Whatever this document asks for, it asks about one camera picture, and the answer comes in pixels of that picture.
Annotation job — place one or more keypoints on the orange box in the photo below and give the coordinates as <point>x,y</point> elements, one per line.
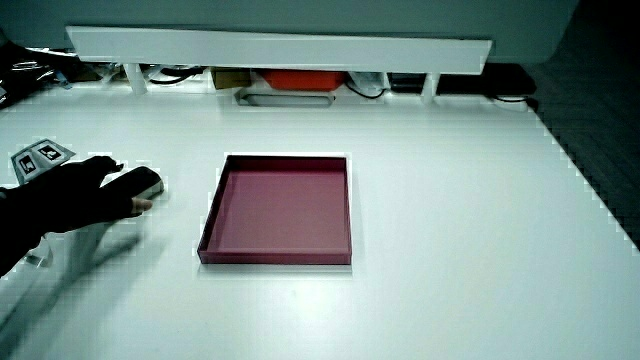
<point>302,80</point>

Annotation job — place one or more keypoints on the black and white eraser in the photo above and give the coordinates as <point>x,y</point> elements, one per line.
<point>142,181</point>

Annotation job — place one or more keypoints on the brown cardboard box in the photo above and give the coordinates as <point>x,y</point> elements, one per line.
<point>231,78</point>

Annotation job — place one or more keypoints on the person's right forearm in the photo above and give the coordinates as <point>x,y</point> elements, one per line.
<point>11,230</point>

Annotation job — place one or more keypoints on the person's right hand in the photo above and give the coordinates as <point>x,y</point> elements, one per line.
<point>70,192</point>

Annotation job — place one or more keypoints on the black bag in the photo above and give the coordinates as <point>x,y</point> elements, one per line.
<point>25,70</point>

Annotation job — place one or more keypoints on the long white shelf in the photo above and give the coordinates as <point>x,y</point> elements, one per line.
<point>280,49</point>

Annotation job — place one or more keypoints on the dark red square tray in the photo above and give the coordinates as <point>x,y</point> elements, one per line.
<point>280,210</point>

